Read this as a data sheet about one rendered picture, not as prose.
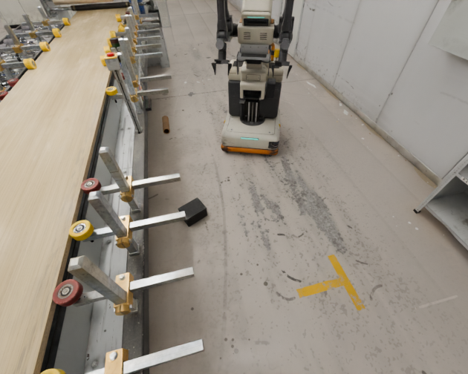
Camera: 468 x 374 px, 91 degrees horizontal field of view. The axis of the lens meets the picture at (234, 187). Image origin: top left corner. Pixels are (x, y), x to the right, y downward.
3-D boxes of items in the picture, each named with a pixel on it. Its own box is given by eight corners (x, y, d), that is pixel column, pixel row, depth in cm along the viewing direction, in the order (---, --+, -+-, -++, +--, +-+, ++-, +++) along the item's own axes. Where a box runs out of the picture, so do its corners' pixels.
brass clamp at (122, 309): (135, 276, 92) (131, 271, 88) (134, 312, 83) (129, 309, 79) (119, 280, 91) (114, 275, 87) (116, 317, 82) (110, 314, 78)
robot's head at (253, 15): (244, 10, 173) (242, -8, 159) (272, 10, 171) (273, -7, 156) (242, 28, 174) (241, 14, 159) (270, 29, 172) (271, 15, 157)
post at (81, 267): (140, 304, 96) (82, 254, 60) (140, 313, 93) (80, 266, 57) (132, 306, 95) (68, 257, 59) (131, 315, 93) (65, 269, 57)
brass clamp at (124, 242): (134, 220, 105) (130, 214, 101) (133, 246, 96) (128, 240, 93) (120, 223, 104) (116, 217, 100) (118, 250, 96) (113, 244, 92)
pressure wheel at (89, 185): (97, 206, 113) (86, 191, 104) (88, 199, 116) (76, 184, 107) (111, 196, 117) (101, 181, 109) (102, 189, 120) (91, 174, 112)
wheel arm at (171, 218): (186, 215, 106) (183, 210, 103) (186, 221, 104) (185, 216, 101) (85, 236, 100) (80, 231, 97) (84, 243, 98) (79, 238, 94)
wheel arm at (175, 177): (180, 177, 122) (179, 171, 119) (180, 182, 120) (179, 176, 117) (93, 193, 116) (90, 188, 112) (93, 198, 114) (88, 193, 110)
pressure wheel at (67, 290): (72, 317, 81) (53, 309, 72) (68, 297, 85) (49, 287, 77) (96, 303, 84) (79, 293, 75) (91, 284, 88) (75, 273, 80)
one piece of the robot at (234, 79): (232, 113, 285) (230, 35, 222) (275, 116, 279) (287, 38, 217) (227, 129, 263) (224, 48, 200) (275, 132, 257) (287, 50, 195)
